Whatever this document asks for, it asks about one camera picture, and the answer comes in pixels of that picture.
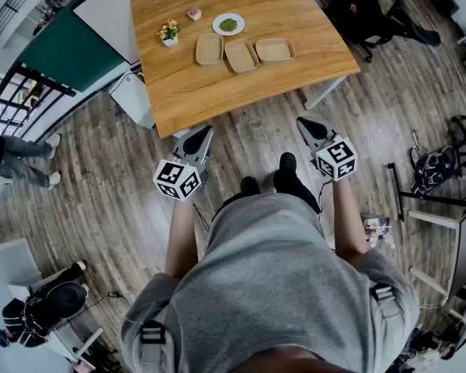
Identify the white partition panel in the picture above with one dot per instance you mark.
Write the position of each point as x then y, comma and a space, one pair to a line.
105, 18

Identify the person's black trousers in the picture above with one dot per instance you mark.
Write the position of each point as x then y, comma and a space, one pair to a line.
295, 189

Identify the person's black shoe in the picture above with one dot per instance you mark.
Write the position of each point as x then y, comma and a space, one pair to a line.
288, 162
250, 185

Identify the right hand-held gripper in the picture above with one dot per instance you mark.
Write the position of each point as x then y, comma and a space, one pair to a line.
338, 157

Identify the black office chair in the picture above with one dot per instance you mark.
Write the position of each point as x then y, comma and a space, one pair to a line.
357, 18

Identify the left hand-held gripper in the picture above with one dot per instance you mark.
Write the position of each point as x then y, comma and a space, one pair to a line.
176, 181

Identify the box of small items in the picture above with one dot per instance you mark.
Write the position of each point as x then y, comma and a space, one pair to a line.
378, 227

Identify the black metal railing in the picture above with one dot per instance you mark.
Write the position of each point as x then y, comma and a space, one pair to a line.
46, 78

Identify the white desk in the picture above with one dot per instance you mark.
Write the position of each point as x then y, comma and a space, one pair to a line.
7, 270

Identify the black round-headed robot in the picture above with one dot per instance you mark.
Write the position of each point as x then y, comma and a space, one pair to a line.
62, 297

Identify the pile of green beans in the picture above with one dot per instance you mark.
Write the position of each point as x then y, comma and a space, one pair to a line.
228, 24

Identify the white round plate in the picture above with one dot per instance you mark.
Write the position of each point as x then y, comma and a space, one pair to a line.
217, 29

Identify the black stand pole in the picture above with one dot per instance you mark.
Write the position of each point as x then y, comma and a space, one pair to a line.
396, 192

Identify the black backpack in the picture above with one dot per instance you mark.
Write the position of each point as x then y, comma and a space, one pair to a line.
431, 173

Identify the green partition panel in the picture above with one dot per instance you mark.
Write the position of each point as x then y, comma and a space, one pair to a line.
70, 53

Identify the white table leg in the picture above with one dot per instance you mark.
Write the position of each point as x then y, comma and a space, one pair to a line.
322, 93

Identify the person's black right shoe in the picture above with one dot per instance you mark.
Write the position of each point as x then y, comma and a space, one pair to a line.
288, 162

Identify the beige tray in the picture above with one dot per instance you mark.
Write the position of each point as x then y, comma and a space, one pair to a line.
209, 49
275, 49
241, 56

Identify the person's grey shirt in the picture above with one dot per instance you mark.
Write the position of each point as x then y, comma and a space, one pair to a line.
272, 278

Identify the orange flower plant white pot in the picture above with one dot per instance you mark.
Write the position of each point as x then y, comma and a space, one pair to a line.
170, 37

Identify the person's left forearm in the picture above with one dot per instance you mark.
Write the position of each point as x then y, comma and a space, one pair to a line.
180, 239

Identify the pink succulent white pot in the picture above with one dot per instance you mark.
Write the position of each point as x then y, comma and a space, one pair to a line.
194, 14

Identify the white floor appliance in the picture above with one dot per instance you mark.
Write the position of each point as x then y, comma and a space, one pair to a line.
132, 99

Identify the person's black left shoe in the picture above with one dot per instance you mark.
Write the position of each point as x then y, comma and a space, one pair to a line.
250, 185

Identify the person's right forearm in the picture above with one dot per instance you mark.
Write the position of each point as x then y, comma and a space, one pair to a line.
347, 224

